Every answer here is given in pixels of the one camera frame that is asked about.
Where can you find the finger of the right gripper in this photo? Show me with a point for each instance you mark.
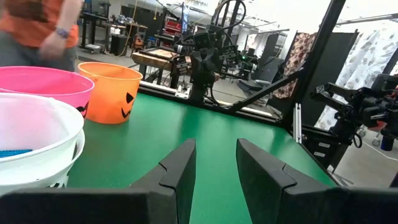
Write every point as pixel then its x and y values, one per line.
pixel 229 53
pixel 182 66

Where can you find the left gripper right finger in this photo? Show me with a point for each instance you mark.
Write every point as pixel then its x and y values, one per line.
pixel 311 205

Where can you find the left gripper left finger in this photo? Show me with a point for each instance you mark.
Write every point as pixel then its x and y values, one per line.
pixel 93 205

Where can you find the blue white Hershey's bar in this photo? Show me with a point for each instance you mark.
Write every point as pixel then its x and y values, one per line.
pixel 12 153

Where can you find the white halloween face bucket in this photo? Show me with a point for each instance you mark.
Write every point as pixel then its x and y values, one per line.
pixel 37 124

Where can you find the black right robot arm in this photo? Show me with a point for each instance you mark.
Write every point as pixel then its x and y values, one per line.
pixel 199 93

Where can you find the black background robot arm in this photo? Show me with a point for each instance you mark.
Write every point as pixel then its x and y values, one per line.
pixel 367 105

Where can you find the orange halloween face bucket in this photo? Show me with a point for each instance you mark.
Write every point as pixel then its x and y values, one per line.
pixel 105 99

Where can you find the pink halloween face bucket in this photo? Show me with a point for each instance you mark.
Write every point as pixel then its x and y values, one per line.
pixel 46 82

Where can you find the wooden top workbench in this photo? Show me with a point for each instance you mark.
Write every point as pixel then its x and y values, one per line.
pixel 149 59

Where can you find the red storage bins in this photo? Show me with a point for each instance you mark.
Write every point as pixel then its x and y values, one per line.
pixel 172 28

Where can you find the black office chair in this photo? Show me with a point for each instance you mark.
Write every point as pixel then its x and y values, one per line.
pixel 264 71

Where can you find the black bin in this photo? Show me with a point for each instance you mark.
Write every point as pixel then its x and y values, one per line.
pixel 119 45

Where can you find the brown spotted cloth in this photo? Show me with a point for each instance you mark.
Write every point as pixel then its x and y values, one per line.
pixel 295 56

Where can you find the silver aluminium extrusion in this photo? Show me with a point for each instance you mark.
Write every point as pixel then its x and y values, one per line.
pixel 297 124

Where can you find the black divider panel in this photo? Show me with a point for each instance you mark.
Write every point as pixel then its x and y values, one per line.
pixel 329 77

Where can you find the person's hand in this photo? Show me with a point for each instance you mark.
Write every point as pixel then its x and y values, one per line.
pixel 53 46

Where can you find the white spotted curtain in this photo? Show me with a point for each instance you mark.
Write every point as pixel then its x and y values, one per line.
pixel 367 56

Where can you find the person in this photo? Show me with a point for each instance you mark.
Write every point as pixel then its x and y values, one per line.
pixel 31 18

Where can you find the silver corner bracket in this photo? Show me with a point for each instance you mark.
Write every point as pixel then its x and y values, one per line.
pixel 183 92

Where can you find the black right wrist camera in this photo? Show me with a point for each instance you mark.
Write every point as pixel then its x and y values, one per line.
pixel 202 40

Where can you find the black aluminium rig frame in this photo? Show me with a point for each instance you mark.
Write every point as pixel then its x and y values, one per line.
pixel 328 31

